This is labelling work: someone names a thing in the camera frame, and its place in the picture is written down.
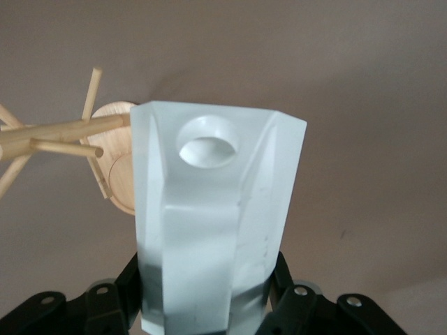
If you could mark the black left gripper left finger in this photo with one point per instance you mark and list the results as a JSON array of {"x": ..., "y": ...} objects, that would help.
[{"x": 101, "y": 307}]

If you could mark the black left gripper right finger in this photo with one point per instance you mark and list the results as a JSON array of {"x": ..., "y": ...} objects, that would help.
[{"x": 307, "y": 314}]

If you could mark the white faceted cup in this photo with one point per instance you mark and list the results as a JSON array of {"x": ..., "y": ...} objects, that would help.
[{"x": 209, "y": 216}]

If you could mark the wooden cup rack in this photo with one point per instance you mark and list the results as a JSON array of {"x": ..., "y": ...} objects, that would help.
[{"x": 52, "y": 132}]

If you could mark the brown table cover sheet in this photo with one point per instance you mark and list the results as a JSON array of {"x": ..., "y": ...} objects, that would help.
[{"x": 366, "y": 104}]

